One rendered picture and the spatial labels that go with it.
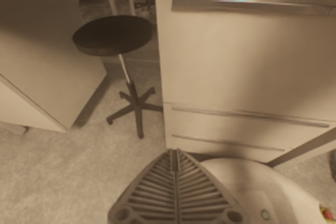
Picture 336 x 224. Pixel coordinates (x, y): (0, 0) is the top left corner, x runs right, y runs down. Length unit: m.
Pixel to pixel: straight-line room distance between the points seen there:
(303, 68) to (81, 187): 1.05
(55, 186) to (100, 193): 0.28
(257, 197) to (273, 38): 0.51
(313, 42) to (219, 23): 0.16
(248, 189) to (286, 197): 0.11
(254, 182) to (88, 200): 0.82
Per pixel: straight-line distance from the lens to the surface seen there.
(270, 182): 0.61
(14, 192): 1.25
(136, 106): 1.00
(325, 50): 0.35
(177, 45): 0.28
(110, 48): 0.57
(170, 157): 0.17
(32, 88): 0.80
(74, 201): 1.00
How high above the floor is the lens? 0.85
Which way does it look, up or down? 53 degrees down
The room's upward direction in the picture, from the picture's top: 2 degrees counter-clockwise
